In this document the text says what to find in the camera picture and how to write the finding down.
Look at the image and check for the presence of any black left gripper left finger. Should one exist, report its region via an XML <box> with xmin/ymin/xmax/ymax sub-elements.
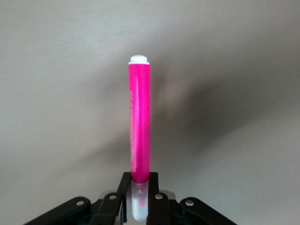
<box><xmin>23</xmin><ymin>172</ymin><xmax>132</xmax><ymax>225</ymax></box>

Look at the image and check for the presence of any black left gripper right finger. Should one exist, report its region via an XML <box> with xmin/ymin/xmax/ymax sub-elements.
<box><xmin>146</xmin><ymin>172</ymin><xmax>238</xmax><ymax>225</ymax></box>

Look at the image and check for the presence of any pink marker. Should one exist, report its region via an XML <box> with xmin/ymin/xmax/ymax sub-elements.
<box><xmin>127</xmin><ymin>54</ymin><xmax>151</xmax><ymax>222</ymax></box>

